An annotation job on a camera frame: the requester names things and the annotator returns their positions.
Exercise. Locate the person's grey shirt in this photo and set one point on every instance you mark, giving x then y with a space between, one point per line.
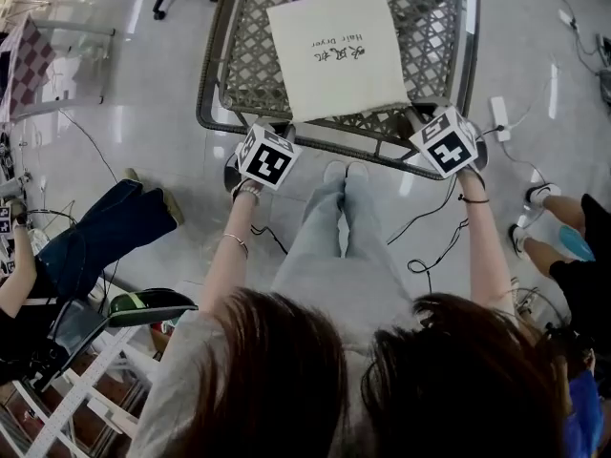
186 360

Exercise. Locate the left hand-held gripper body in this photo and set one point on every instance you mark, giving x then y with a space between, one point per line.
267 160

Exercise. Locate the person's left hand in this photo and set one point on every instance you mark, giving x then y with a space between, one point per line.
247 193

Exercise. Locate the person's left white shoe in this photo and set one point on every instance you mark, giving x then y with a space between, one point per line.
334 172

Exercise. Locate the blue cloth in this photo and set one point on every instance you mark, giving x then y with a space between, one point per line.
582 413

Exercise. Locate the teal cloth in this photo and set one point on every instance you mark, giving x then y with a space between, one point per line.
575 243

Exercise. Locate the person's grey trousers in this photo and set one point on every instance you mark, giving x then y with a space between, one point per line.
324 256

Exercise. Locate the black glossy chair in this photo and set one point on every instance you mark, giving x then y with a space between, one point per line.
153 306

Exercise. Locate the black wrist band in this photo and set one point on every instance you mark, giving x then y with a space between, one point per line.
473 200

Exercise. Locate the person's left forearm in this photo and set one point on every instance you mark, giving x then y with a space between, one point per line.
229 256

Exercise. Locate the table with checkered cloth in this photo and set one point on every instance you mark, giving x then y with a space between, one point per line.
28 65

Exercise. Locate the person's right forearm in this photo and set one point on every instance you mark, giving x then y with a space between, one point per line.
482 246

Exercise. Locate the white power strip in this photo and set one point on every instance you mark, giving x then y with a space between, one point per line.
567 18
499 112

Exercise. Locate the white perforated rack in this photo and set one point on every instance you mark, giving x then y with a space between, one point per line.
67 408

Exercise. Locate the person's white shoe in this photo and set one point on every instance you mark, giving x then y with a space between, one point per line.
357 171
334 172

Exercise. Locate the person's right white shoe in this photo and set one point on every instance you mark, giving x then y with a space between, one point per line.
357 171

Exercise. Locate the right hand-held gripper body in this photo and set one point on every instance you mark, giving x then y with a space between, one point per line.
446 148

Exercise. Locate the grey backpack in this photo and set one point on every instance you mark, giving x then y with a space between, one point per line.
605 79

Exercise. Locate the dark woven lattice table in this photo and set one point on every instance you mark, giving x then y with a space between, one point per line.
238 65

